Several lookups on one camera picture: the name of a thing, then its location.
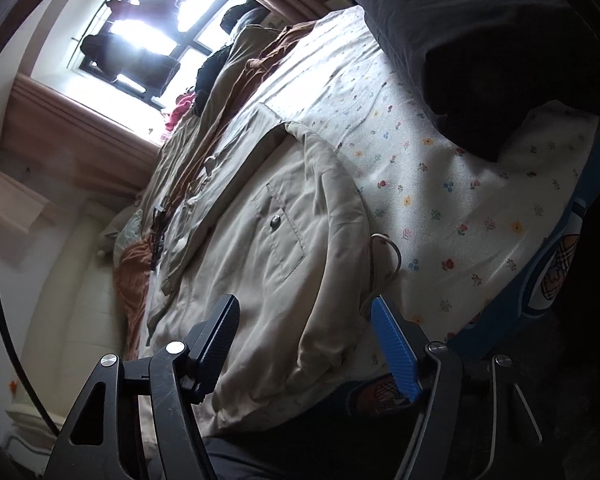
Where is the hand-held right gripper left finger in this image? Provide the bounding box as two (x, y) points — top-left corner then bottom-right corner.
(42, 294), (241, 480)

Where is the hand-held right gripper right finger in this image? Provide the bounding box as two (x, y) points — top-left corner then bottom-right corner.
(371, 296), (546, 480)

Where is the beige jacket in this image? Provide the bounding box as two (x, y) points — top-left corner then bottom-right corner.
(145, 102), (403, 433)

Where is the red clothes pile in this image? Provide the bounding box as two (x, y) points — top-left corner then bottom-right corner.
(162, 91), (198, 133)

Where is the clothes pile by window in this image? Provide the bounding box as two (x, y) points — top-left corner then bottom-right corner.
(150, 24), (281, 201)

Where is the black clothes pile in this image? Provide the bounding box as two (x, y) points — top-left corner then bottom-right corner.
(194, 45), (238, 118)

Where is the brown blanket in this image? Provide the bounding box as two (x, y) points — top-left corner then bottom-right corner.
(112, 25), (316, 361)

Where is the pale pillow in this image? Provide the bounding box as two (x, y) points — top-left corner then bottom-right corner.
(100, 207), (143, 256)

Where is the cream padded headboard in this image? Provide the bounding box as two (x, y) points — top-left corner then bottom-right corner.
(5, 200), (141, 441)

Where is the white floral blanket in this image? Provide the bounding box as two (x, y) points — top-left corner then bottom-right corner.
(260, 7), (600, 356)

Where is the cartoon printed bed base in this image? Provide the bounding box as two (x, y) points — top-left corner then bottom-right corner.
(340, 120), (600, 418)

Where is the dark grey pillow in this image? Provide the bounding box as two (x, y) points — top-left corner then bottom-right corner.
(352, 0), (600, 163)

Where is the window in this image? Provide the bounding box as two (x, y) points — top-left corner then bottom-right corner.
(30, 0), (236, 146)

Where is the dark cushion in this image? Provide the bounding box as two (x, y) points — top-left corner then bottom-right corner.
(220, 0), (271, 36)

